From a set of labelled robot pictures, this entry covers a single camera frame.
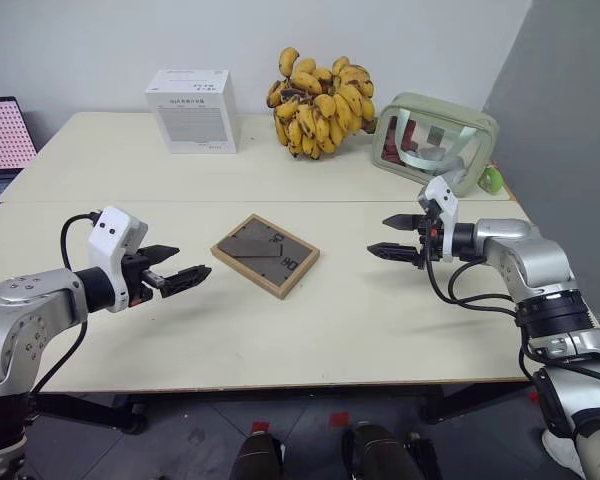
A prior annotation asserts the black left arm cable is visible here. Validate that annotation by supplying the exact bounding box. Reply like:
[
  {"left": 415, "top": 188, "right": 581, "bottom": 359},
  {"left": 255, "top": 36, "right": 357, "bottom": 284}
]
[{"left": 29, "top": 213, "right": 102, "bottom": 396}]

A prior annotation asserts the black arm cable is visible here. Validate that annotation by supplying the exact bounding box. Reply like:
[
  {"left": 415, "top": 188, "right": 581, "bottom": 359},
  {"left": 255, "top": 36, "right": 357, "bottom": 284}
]
[
  {"left": 29, "top": 213, "right": 102, "bottom": 396},
  {"left": 424, "top": 257, "right": 524, "bottom": 317}
]

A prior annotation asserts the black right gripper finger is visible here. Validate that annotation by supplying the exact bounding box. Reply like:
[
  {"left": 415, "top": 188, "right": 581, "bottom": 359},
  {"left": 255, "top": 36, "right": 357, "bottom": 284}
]
[
  {"left": 365, "top": 241, "right": 424, "bottom": 267},
  {"left": 381, "top": 213, "right": 426, "bottom": 233}
]

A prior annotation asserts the white printed cardboard box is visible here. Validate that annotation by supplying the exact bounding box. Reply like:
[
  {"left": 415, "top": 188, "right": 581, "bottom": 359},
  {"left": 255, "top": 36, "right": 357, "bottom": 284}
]
[{"left": 144, "top": 68, "right": 242, "bottom": 156}]

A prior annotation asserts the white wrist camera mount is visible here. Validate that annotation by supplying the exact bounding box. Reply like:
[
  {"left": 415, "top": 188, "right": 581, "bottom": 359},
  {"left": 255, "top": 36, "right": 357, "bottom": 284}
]
[
  {"left": 87, "top": 205, "right": 150, "bottom": 314},
  {"left": 417, "top": 175, "right": 462, "bottom": 264}
]

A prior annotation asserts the green transparent zip pouch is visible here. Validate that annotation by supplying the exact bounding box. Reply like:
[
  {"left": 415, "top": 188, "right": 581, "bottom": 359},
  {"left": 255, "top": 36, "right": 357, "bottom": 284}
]
[{"left": 370, "top": 91, "right": 501, "bottom": 198}]

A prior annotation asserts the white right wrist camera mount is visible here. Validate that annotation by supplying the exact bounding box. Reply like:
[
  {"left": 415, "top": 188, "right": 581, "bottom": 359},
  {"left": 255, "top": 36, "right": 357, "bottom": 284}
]
[{"left": 417, "top": 175, "right": 462, "bottom": 264}]

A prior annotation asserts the wooden framed dark board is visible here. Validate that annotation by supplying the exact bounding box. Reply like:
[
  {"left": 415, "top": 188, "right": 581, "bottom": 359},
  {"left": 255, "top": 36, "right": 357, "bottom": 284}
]
[{"left": 210, "top": 213, "right": 321, "bottom": 301}]

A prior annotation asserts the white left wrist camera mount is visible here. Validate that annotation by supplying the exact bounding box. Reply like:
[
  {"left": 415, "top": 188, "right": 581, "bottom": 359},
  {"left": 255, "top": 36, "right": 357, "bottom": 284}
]
[{"left": 87, "top": 205, "right": 150, "bottom": 314}]

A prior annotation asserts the yellow banana bunch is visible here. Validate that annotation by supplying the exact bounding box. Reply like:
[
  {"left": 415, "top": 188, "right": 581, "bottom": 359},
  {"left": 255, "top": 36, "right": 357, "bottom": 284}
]
[{"left": 265, "top": 46, "right": 379, "bottom": 161}]

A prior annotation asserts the small green charm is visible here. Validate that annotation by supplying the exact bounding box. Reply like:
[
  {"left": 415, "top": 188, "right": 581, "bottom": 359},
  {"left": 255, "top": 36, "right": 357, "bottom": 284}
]
[{"left": 481, "top": 162, "right": 503, "bottom": 195}]

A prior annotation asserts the dark rounded shape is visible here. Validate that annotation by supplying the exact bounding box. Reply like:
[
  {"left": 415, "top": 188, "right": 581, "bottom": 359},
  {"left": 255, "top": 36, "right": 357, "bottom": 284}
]
[
  {"left": 229, "top": 431, "right": 287, "bottom": 480},
  {"left": 341, "top": 423, "right": 442, "bottom": 480}
]

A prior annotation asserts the grey laptop with pink screen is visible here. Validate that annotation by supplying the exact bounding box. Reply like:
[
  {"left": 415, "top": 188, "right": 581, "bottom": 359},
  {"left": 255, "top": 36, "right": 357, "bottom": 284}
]
[{"left": 0, "top": 96, "right": 37, "bottom": 227}]

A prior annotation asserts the red packaged item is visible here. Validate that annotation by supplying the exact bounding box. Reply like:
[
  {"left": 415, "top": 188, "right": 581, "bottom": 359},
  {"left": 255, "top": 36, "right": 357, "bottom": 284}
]
[{"left": 379, "top": 117, "right": 417, "bottom": 166}]

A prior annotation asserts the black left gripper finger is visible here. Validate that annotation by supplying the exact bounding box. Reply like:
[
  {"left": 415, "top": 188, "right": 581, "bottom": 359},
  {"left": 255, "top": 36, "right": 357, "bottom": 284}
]
[
  {"left": 159, "top": 264, "right": 213, "bottom": 301},
  {"left": 138, "top": 243, "right": 182, "bottom": 267}
]

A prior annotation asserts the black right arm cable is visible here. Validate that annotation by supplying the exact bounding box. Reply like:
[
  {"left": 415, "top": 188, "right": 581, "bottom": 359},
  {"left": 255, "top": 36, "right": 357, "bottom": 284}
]
[{"left": 424, "top": 257, "right": 524, "bottom": 317}]

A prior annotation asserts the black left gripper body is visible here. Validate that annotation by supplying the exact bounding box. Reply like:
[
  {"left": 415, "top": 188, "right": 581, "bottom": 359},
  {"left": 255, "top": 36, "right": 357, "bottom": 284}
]
[{"left": 121, "top": 249, "right": 167, "bottom": 308}]

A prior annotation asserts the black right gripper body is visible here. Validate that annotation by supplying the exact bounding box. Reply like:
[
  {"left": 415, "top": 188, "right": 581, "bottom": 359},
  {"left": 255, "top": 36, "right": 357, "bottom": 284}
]
[{"left": 413, "top": 199, "right": 445, "bottom": 272}]

